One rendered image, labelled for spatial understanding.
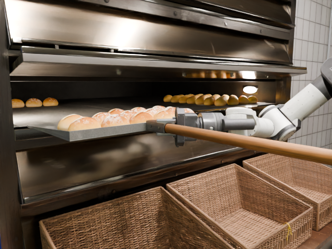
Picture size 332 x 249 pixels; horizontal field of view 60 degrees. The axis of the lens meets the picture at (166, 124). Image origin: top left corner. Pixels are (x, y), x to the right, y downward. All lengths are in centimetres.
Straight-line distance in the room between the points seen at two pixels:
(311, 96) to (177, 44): 63
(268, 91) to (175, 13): 116
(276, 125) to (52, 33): 86
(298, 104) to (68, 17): 90
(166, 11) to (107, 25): 31
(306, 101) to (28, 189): 103
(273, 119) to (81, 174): 76
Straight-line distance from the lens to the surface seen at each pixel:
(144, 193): 133
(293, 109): 117
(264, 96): 236
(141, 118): 95
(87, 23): 118
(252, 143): 69
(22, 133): 109
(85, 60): 99
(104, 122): 89
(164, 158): 139
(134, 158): 129
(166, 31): 141
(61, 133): 86
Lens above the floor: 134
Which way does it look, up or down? 8 degrees down
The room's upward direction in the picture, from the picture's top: straight up
